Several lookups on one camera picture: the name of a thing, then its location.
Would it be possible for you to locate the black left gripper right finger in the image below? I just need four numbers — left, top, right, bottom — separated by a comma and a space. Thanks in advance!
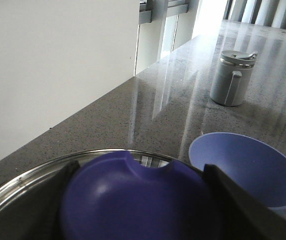
202, 164, 286, 240

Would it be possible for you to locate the grey lidded jug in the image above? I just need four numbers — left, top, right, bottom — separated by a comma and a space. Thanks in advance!
210, 50, 258, 107

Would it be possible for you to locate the grey window frame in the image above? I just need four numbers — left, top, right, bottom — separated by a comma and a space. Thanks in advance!
133, 0, 201, 75

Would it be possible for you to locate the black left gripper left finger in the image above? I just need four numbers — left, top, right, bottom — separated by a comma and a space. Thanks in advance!
0, 161, 80, 240

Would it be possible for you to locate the light blue plastic bowl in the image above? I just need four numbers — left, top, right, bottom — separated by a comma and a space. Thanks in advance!
188, 132, 286, 215

